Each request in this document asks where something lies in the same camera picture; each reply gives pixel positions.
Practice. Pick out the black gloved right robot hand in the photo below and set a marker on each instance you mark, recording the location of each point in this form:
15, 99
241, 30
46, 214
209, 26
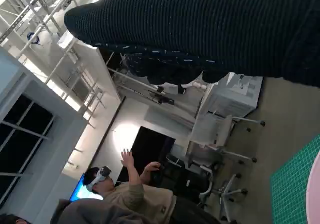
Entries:
200, 26

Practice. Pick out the pink bowl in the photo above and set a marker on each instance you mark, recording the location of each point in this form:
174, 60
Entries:
315, 196

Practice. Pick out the white cabinet with mesh panel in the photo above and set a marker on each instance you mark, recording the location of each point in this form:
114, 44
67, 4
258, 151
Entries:
232, 96

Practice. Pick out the white office chair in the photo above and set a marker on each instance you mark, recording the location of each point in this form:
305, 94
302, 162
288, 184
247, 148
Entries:
215, 133
225, 191

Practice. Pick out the large black screen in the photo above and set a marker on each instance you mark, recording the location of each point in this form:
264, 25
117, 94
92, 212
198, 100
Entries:
152, 143

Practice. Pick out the white VR headset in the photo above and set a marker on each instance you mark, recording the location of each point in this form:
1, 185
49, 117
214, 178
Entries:
101, 175

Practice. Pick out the green cutting mat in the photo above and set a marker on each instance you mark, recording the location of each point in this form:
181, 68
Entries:
290, 184

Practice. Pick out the person with headset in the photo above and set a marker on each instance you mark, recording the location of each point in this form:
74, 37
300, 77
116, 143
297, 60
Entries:
130, 196

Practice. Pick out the blue-white lit monitor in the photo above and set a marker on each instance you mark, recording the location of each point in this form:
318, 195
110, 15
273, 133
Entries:
78, 191

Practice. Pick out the dark glass window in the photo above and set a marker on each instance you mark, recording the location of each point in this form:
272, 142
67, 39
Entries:
22, 138

